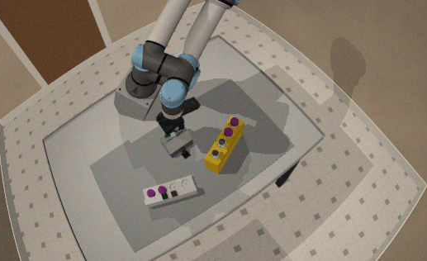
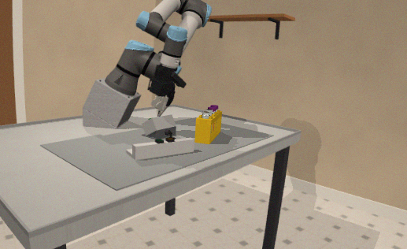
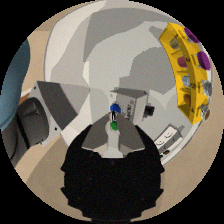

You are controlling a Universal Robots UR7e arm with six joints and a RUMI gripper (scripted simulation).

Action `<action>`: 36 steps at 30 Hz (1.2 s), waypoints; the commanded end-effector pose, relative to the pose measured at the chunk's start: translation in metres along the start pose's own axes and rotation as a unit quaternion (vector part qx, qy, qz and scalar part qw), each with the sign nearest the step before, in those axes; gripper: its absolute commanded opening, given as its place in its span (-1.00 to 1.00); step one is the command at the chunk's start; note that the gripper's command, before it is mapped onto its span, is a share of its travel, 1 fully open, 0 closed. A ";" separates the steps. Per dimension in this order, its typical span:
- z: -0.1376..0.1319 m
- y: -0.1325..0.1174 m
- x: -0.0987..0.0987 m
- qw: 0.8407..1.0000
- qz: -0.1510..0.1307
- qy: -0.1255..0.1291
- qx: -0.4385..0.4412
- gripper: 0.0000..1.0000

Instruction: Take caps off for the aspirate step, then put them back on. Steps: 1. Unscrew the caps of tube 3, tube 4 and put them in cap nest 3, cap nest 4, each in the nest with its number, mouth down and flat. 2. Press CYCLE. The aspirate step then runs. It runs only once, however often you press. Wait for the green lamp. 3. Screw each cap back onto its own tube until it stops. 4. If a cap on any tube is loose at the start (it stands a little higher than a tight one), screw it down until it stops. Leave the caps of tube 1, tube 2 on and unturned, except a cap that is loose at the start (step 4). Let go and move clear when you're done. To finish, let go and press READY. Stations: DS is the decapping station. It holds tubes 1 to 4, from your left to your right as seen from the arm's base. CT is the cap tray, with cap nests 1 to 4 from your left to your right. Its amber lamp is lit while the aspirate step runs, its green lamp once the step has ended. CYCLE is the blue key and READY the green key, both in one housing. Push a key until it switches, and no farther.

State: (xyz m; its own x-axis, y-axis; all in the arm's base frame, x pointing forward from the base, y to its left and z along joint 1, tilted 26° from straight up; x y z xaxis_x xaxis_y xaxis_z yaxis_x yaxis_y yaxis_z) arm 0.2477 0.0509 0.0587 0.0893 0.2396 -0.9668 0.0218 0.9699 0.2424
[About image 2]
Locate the grey key housing with blue and green buttons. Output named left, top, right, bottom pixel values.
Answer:
left=142, top=115, right=176, bottom=139

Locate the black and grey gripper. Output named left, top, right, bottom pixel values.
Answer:
left=147, top=64, right=178, bottom=117

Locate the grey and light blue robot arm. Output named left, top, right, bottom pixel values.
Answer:
left=105, top=0, right=212, bottom=96

